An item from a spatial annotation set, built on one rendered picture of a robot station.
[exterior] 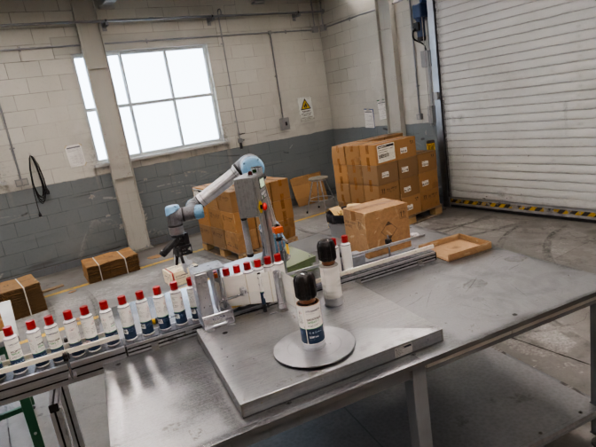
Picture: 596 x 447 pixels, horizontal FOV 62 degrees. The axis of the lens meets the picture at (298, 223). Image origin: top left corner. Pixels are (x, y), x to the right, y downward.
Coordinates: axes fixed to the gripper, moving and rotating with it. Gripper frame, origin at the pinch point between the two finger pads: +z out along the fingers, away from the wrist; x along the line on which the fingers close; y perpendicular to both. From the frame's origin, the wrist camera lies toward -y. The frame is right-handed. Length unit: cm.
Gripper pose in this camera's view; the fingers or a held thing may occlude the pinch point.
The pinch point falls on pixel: (180, 270)
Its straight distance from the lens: 272.0
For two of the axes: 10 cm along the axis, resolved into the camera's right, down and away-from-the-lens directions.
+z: 1.4, 9.6, 2.3
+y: 8.3, -2.4, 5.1
